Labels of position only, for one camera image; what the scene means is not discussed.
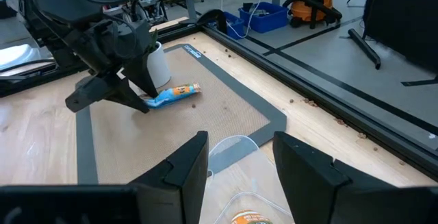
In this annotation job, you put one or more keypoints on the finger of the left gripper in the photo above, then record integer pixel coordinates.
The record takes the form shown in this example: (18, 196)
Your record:
(121, 94)
(140, 75)

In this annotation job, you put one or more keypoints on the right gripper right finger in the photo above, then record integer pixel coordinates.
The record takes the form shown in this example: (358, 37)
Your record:
(308, 189)

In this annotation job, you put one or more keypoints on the green orange granola bar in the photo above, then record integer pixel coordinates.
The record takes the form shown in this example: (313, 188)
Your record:
(251, 218)

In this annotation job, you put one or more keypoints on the light blue orange granola bar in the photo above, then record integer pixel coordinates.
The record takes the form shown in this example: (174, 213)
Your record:
(171, 94)

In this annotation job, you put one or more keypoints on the black partition panel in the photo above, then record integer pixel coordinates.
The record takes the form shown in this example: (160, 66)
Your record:
(403, 11)

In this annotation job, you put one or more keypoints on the orange shop vacuum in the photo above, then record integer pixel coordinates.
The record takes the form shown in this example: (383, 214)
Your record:
(308, 10)

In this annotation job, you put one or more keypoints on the grey silicone baking mat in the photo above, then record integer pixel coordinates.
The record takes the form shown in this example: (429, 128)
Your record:
(171, 131)

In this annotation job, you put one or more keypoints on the small plant in white pot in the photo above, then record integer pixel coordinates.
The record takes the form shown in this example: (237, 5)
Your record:
(159, 70)

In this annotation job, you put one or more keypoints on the black aluminium table frame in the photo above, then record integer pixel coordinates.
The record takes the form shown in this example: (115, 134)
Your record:
(342, 95)

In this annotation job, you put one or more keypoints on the clear plastic bin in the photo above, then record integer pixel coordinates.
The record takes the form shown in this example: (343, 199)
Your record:
(239, 183)

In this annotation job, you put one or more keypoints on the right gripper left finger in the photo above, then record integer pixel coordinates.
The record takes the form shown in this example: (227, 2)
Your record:
(181, 189)

